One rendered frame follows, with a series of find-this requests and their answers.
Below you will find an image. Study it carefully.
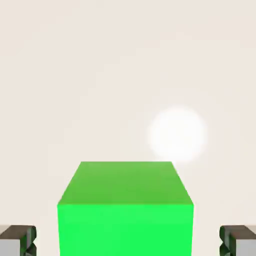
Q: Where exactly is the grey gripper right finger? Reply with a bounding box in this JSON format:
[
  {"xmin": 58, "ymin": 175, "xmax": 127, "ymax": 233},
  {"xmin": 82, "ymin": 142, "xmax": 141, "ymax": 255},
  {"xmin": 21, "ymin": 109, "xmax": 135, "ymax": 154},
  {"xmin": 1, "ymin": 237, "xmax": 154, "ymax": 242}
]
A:
[{"xmin": 218, "ymin": 225, "xmax": 256, "ymax": 256}]

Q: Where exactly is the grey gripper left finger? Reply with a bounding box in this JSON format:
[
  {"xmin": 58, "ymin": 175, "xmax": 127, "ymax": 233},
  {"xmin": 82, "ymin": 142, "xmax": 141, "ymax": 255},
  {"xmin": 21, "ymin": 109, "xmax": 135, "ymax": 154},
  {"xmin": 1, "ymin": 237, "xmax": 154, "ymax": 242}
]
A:
[{"xmin": 0, "ymin": 225, "xmax": 38, "ymax": 256}]

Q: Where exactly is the small green cube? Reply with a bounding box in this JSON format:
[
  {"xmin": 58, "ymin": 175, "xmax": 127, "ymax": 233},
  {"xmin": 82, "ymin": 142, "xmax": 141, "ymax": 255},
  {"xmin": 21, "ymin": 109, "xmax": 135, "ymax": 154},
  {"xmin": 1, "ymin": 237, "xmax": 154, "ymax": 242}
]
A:
[{"xmin": 57, "ymin": 161, "xmax": 195, "ymax": 256}]

